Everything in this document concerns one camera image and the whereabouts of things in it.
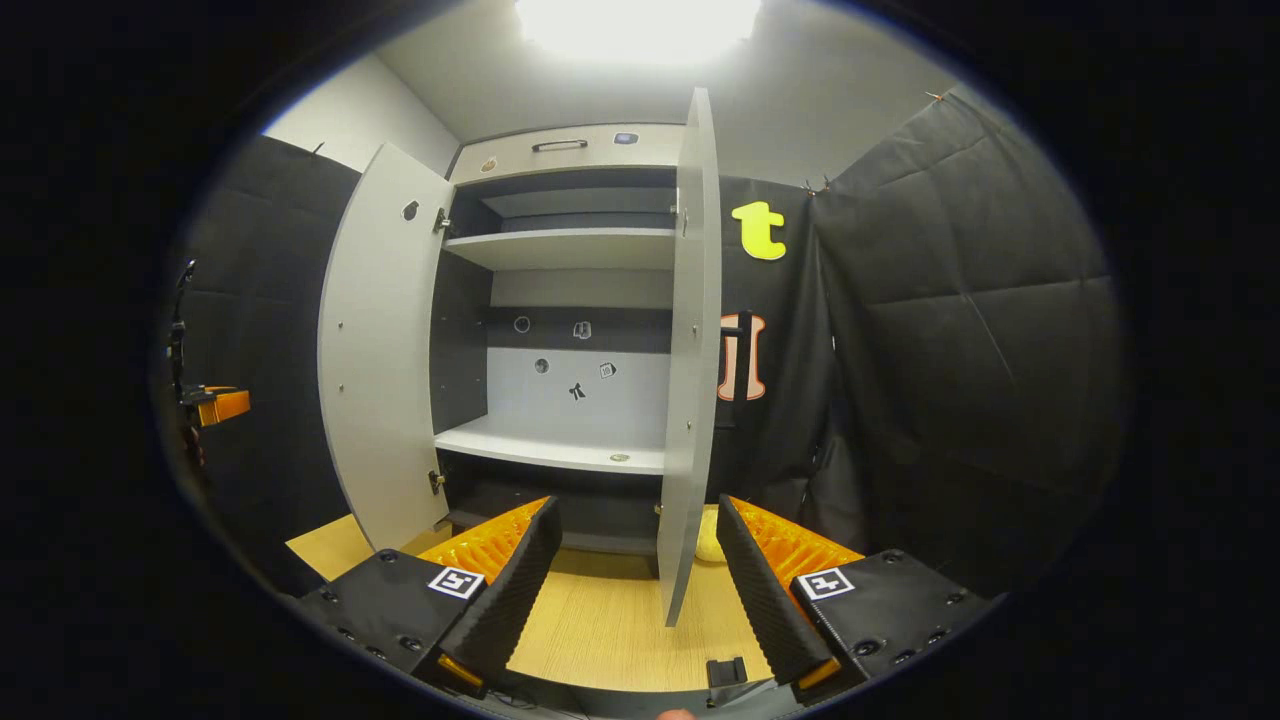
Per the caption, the grey shoe cabinet door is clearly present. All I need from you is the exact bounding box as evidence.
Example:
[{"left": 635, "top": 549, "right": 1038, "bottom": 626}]
[
  {"left": 318, "top": 140, "right": 456, "bottom": 553},
  {"left": 655, "top": 87, "right": 753, "bottom": 629}
]

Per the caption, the grey double-door shoe cabinet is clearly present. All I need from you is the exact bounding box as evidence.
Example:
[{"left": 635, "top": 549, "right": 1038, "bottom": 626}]
[{"left": 430, "top": 122, "right": 691, "bottom": 556}]

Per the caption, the black backdrop cloth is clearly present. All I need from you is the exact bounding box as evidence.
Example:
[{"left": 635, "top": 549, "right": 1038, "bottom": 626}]
[{"left": 160, "top": 85, "right": 1126, "bottom": 601}]

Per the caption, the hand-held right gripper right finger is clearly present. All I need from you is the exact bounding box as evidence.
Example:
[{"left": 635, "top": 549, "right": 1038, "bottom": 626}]
[{"left": 715, "top": 493, "right": 1001, "bottom": 691}]

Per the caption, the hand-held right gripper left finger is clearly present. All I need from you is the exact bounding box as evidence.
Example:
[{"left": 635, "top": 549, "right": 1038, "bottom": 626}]
[{"left": 295, "top": 495, "right": 563, "bottom": 698}]

